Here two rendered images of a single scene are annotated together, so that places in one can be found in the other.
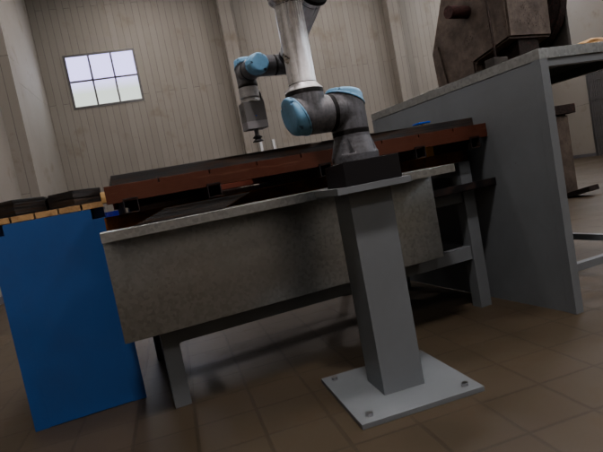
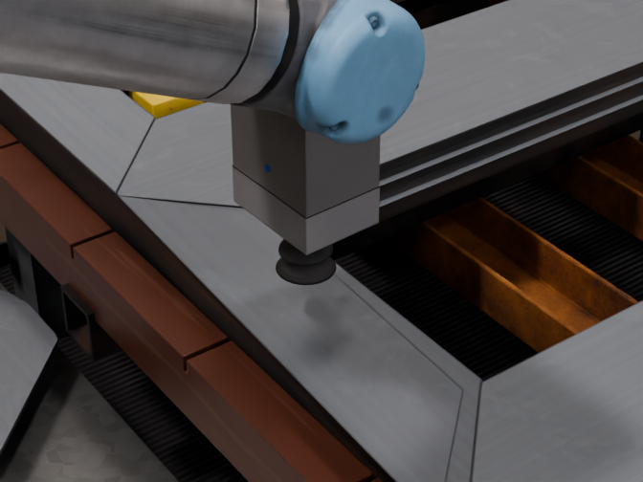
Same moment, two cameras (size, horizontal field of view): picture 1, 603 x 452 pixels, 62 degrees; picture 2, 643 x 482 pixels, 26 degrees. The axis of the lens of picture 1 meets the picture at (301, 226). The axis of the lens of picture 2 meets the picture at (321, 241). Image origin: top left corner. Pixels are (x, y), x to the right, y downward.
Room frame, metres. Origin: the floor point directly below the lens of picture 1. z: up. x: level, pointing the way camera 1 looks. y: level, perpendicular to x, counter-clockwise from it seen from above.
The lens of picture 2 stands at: (1.78, -0.68, 1.49)
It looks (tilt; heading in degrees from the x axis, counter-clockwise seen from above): 35 degrees down; 75
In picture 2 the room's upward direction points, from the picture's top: straight up
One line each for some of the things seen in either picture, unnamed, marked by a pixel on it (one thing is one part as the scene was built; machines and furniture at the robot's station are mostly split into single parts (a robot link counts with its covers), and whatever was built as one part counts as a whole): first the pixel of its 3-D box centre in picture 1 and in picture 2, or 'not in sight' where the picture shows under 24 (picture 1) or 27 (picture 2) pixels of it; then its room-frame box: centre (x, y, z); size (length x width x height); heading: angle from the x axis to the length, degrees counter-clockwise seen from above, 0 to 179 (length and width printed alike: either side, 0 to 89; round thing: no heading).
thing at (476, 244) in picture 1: (471, 234); not in sight; (2.31, -0.76, 0.34); 0.06 x 0.06 x 0.68; 21
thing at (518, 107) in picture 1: (455, 195); not in sight; (2.57, -0.80, 0.50); 1.30 x 0.04 x 1.01; 21
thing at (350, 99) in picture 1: (345, 109); not in sight; (1.62, -0.20, 0.92); 0.13 x 0.12 x 0.14; 115
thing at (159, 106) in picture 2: not in sight; (166, 103); (1.95, 0.56, 0.79); 0.06 x 0.05 x 0.04; 21
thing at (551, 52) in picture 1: (482, 86); not in sight; (2.67, -1.06, 1.03); 1.30 x 0.60 x 0.04; 21
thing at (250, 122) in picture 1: (252, 115); (321, 136); (1.99, 0.10, 1.01); 0.10 x 0.09 x 0.16; 23
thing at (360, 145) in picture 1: (353, 146); not in sight; (1.62, -0.21, 0.80); 0.15 x 0.15 x 0.10
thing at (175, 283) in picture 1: (292, 249); not in sight; (1.90, 0.05, 0.47); 1.30 x 0.04 x 0.35; 111
